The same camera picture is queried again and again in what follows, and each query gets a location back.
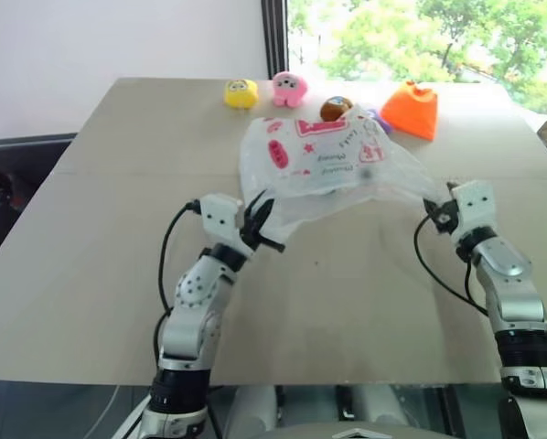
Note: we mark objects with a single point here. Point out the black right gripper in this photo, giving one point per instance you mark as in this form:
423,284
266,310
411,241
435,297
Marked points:
443,218

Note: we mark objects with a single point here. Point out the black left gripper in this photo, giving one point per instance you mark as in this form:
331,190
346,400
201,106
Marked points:
251,235

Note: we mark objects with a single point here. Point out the clear printed plastic bag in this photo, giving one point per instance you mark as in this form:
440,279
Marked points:
328,160

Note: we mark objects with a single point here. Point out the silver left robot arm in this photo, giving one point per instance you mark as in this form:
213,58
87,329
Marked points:
193,315

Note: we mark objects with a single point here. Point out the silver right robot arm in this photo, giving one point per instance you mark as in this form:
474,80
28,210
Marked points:
511,283

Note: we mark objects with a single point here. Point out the orange fabric pouch toy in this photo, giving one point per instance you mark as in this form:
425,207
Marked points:
411,111

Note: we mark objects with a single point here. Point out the purple small toy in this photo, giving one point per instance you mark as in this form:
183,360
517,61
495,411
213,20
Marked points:
378,120

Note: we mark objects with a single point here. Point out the yellow plush toy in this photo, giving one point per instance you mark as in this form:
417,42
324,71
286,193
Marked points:
240,94

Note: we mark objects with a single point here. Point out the pink plush toy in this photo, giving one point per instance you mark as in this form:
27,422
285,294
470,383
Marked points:
289,88

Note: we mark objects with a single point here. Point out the brown round toy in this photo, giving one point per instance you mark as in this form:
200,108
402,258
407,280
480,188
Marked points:
335,109

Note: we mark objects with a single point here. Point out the dark furniture beside table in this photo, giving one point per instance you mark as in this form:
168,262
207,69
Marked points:
8,187

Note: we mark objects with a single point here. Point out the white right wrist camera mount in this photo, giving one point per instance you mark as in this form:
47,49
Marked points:
475,201

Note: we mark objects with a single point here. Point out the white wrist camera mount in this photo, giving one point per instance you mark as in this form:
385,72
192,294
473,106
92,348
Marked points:
475,201
217,214

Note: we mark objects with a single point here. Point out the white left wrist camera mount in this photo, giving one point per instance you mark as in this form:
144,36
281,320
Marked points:
217,214

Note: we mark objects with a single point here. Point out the dark window frame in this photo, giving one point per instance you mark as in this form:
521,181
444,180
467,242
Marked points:
276,39

